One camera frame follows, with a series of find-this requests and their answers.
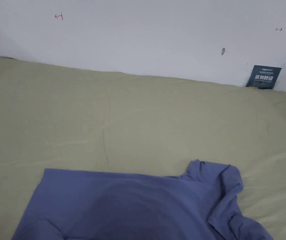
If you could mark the bed with pale green sheet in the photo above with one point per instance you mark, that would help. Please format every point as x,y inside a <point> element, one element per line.
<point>108,112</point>

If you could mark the blue shirt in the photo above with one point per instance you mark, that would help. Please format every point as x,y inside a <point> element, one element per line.
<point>123,205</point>

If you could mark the dark blue printed card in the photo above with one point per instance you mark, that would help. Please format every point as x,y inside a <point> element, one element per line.
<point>264,77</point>

